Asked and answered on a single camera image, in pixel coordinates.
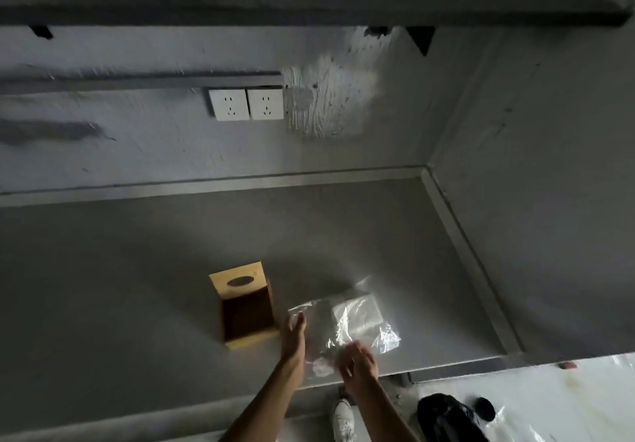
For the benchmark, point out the person's right hand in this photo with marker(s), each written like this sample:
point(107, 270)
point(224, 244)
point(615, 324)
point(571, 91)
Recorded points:
point(361, 363)

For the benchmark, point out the person's left hand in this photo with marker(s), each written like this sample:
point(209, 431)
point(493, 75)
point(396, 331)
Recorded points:
point(293, 342)

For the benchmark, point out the person's right fingers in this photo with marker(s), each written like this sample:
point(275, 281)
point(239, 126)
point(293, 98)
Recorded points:
point(347, 357)

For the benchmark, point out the person's left fingers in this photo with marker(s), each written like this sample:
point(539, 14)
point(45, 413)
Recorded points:
point(296, 321)

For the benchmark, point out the clear plastic bag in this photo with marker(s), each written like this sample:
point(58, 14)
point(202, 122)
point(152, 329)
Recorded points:
point(322, 317)

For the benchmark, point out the person's left forearm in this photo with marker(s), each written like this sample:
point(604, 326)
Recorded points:
point(270, 402)

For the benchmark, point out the person's right forearm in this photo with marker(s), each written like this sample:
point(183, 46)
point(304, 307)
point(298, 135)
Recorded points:
point(379, 412)

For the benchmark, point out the open wooden tissue box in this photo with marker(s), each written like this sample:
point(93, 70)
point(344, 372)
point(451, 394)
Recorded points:
point(245, 315)

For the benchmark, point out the person's white shoe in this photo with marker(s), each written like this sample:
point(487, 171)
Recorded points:
point(344, 422)

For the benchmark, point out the black bag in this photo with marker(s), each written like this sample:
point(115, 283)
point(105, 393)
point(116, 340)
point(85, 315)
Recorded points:
point(446, 419)

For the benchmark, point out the black round cap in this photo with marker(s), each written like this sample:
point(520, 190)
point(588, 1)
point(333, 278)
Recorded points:
point(484, 409)

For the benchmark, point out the clear plastic sheet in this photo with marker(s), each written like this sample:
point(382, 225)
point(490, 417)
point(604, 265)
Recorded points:
point(511, 429)

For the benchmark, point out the small red object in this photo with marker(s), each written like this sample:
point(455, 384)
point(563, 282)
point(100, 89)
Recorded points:
point(569, 366)

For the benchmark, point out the white wall socket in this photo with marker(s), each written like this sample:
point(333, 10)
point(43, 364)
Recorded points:
point(228, 104)
point(265, 104)

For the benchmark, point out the dark wall shelf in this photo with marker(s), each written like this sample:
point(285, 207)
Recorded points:
point(297, 16)

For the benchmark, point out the black shelf bracket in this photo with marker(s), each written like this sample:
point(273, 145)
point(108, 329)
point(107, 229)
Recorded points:
point(422, 38)
point(41, 31)

